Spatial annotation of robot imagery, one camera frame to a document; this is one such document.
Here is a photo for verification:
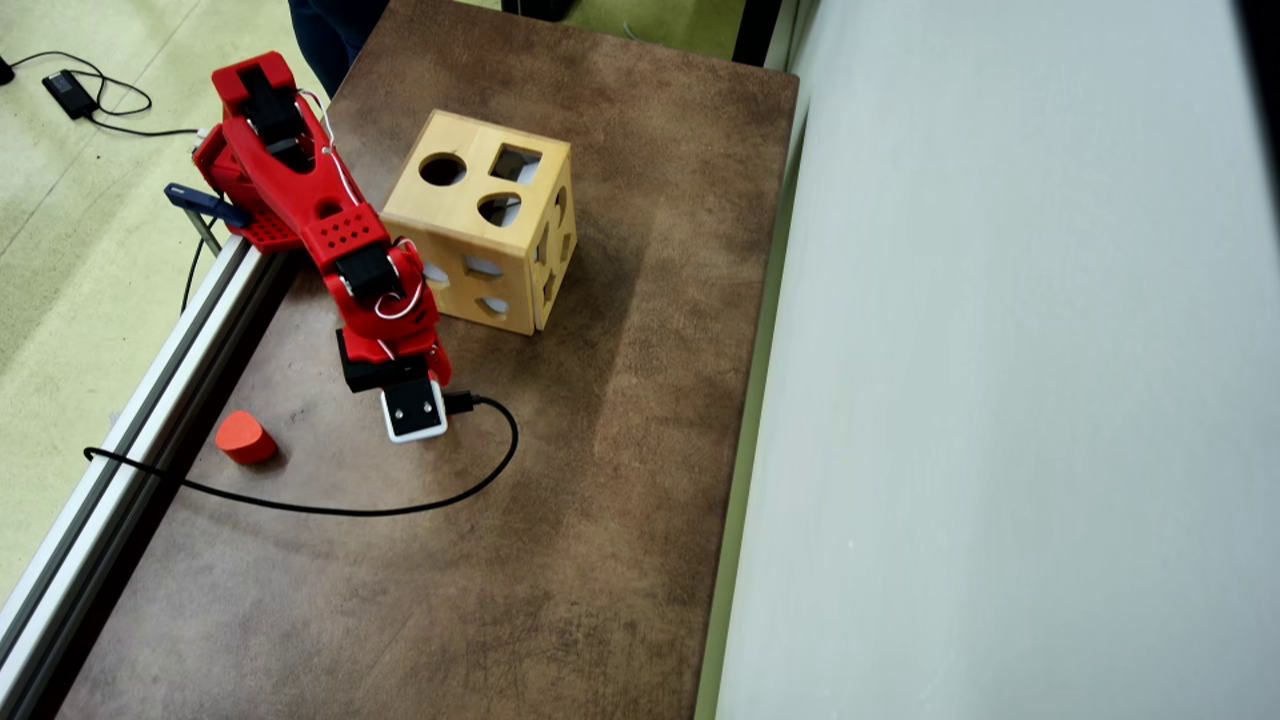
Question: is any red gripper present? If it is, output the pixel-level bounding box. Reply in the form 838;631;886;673
337;240;453;394

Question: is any wooden shape sorter box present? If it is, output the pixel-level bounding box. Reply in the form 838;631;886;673
380;108;579;337

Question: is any red rounded wooden block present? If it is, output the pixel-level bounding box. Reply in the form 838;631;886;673
214;410;279;466

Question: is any blue bar clamp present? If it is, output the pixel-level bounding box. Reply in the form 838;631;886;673
164;182;251;257

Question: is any brown table mat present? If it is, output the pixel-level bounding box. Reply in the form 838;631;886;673
55;0;801;720

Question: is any dark blue trouser leg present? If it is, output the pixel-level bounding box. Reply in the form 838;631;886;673
288;0;391;98

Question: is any black object on floor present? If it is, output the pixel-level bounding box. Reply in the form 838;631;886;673
500;0;581;23

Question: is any black power adapter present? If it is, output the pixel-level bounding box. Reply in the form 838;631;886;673
42;69;100;121

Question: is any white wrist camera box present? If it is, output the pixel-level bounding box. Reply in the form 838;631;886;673
380;378;449;444

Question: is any black camera cable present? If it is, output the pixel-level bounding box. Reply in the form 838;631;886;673
84;392;520;518

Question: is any aluminium profile rail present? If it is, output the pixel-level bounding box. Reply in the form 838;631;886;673
0;235;291;720

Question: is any black adapter cable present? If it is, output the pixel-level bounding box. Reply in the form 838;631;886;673
8;50;203;138

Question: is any black post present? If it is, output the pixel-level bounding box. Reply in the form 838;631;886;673
733;0;784;68

